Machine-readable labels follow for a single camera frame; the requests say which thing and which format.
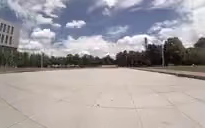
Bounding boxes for pale concrete slab plaza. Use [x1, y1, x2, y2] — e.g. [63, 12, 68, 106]
[0, 67, 205, 128]

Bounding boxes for thin grey pole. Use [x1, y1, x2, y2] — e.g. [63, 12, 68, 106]
[40, 49, 44, 69]

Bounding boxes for tall grey pole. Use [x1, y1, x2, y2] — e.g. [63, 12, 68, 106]
[161, 42, 165, 68]

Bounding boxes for long row of dark trees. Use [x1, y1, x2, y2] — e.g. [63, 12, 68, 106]
[48, 36, 205, 68]

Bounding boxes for row of small trees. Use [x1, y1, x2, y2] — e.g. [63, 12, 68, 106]
[0, 46, 51, 68]

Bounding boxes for dark planted ground strip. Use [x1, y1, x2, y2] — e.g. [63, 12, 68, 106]
[0, 65, 58, 75]

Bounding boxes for green grass strip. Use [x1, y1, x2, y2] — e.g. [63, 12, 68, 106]
[149, 64, 205, 74]

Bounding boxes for white multi-storey building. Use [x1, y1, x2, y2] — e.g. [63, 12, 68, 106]
[0, 16, 21, 66]

